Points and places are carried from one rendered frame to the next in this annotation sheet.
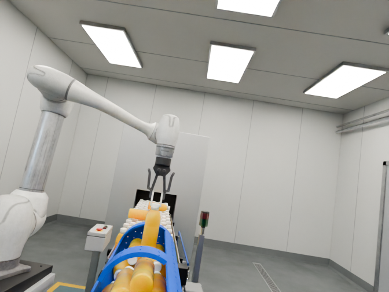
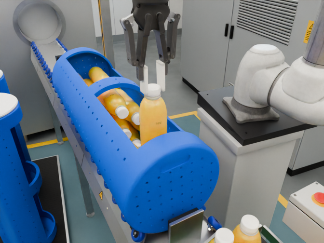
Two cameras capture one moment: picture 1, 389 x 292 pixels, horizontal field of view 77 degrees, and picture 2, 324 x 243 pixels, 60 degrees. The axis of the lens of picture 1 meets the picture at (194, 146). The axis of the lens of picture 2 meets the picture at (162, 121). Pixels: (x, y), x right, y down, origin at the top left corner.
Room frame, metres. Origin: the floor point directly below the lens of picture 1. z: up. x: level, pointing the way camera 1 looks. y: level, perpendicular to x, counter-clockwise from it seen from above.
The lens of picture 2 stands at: (1.76, -0.07, 1.62)
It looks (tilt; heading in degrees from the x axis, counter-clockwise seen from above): 32 degrees down; 158
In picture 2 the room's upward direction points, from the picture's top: straight up
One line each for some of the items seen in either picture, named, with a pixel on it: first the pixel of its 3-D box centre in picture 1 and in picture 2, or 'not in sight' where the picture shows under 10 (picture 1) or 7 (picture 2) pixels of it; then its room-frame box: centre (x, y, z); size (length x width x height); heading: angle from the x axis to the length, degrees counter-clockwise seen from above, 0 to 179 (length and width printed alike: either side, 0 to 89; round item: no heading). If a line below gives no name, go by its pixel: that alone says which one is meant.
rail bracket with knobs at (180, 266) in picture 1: (179, 274); not in sight; (1.41, -0.03, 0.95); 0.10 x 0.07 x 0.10; 97
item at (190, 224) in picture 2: not in sight; (184, 230); (1.35, 0.16, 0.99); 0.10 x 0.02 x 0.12; 97
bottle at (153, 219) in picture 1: (151, 227); (153, 126); (1.19, 0.14, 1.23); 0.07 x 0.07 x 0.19
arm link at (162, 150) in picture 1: (164, 151); not in sight; (1.19, 0.14, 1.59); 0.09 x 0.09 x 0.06
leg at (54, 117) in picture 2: not in sight; (54, 115); (-0.66, -0.15, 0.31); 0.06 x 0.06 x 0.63; 7
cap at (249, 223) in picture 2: not in sight; (249, 224); (1.46, 0.27, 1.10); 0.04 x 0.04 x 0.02
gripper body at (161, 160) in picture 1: (162, 166); (150, 6); (1.19, 0.14, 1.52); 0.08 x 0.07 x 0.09; 97
